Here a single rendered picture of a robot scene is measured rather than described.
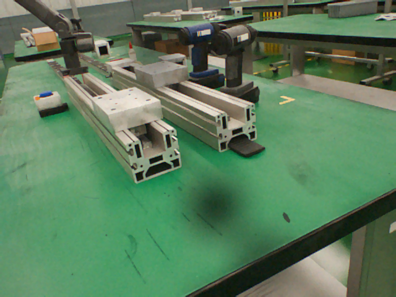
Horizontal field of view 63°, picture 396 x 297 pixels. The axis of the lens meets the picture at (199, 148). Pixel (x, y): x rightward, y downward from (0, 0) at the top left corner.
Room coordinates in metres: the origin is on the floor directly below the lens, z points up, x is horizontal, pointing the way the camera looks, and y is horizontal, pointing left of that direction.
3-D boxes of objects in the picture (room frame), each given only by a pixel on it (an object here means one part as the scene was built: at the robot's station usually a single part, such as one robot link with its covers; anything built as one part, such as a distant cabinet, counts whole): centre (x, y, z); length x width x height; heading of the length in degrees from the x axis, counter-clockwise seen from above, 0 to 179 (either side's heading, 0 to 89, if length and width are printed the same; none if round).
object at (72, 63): (1.34, 0.45, 0.91); 0.10 x 0.07 x 0.07; 117
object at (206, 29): (1.16, -0.08, 0.89); 0.20 x 0.08 x 0.22; 117
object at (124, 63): (1.40, 0.29, 0.83); 0.12 x 0.09 x 0.10; 116
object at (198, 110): (1.00, 0.09, 0.82); 0.80 x 0.10 x 0.09; 26
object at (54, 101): (1.12, 0.49, 0.81); 0.10 x 0.08 x 0.06; 116
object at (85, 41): (1.35, 0.41, 1.00); 0.12 x 0.09 x 0.12; 97
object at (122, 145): (0.92, 0.26, 0.82); 0.80 x 0.10 x 0.09; 26
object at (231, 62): (0.92, -0.15, 0.89); 0.20 x 0.08 x 0.22; 137
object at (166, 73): (1.00, 0.09, 0.87); 0.16 x 0.11 x 0.07; 26
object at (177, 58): (1.35, 0.07, 0.83); 0.11 x 0.10 x 0.10; 107
